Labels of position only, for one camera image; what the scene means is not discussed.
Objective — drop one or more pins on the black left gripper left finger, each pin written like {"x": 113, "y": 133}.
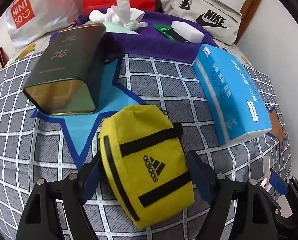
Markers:
{"x": 40, "y": 219}

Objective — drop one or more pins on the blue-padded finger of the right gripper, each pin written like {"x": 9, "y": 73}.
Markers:
{"x": 278, "y": 183}

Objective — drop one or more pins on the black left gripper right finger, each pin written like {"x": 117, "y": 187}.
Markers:
{"x": 254, "y": 218}

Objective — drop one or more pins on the yellow Adidas pouch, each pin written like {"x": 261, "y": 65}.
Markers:
{"x": 145, "y": 164}

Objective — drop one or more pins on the grey checked bed sheet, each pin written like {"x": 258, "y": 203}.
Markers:
{"x": 31, "y": 148}

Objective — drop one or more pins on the blue tissue pack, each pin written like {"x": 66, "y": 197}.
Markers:
{"x": 237, "y": 109}

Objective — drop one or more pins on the dark green tea tin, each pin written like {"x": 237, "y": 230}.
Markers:
{"x": 67, "y": 77}

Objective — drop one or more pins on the white sponge block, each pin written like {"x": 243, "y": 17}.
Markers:
{"x": 188, "y": 32}

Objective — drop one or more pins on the green black packet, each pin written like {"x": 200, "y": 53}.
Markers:
{"x": 170, "y": 33}

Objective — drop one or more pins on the beige Nike waist bag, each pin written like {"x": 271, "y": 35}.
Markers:
{"x": 219, "y": 19}

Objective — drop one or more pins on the purple towel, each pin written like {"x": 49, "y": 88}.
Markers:
{"x": 148, "y": 41}

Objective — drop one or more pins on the pale green cloth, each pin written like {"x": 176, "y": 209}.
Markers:
{"x": 116, "y": 28}

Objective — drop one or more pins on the white Miniso plastic bag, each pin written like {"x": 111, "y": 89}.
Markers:
{"x": 28, "y": 20}

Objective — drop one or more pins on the brown wooden door frame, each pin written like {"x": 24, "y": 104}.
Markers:
{"x": 248, "y": 10}

